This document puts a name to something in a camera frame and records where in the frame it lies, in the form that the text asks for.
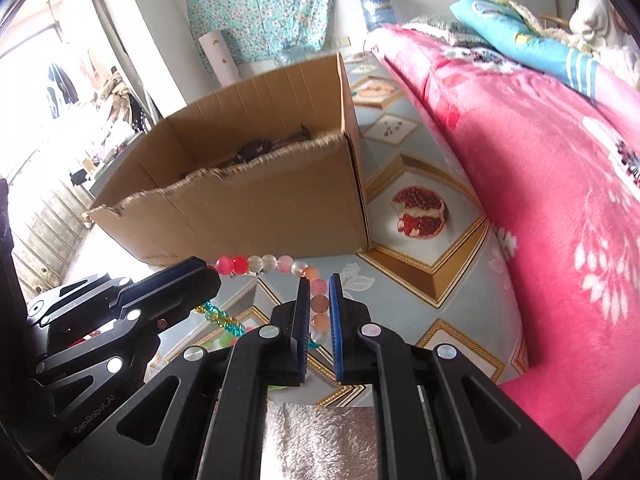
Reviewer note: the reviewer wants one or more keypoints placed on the brown cardboard box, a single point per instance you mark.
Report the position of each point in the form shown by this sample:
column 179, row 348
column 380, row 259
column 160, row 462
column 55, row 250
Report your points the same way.
column 163, row 203

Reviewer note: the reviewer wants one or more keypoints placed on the pink strap digital watch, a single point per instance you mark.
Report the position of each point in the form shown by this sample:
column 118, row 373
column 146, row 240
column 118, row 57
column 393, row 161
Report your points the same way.
column 261, row 147

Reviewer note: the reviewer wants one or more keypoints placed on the person in white top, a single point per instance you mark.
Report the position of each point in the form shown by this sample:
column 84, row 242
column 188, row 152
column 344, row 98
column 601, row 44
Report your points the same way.
column 599, row 24

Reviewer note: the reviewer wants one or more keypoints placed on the floral teal wall cloth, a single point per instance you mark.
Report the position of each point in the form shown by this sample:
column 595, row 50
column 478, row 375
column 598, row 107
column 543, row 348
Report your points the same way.
column 258, row 30

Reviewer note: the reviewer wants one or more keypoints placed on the rolled pink mat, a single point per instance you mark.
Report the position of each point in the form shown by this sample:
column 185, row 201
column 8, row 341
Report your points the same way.
column 219, row 57

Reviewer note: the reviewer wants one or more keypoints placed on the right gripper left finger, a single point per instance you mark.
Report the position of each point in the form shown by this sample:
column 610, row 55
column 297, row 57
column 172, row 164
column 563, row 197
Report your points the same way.
column 203, row 416

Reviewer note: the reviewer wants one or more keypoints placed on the fruit pattern tablecloth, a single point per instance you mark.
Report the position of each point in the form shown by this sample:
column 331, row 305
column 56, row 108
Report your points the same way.
column 433, row 272

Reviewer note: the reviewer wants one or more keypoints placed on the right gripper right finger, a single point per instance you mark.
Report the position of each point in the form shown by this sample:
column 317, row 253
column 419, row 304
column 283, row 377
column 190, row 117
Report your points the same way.
column 437, row 415

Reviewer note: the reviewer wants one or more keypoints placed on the blue striped pillow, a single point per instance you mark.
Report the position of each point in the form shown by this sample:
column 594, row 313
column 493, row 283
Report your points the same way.
column 508, row 33

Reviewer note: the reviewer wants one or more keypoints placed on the blue water jug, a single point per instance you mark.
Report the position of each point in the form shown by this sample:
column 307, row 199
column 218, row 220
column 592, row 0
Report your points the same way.
column 377, row 13

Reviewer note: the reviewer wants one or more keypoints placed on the hanging clothes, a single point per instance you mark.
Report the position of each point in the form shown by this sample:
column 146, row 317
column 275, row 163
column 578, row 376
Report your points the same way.
column 62, row 83

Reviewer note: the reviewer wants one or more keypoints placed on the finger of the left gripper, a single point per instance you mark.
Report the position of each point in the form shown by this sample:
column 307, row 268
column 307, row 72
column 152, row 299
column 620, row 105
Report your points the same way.
column 141, row 311
column 54, row 304

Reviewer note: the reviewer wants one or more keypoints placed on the pink floral blanket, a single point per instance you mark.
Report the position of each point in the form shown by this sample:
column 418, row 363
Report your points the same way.
column 544, row 164

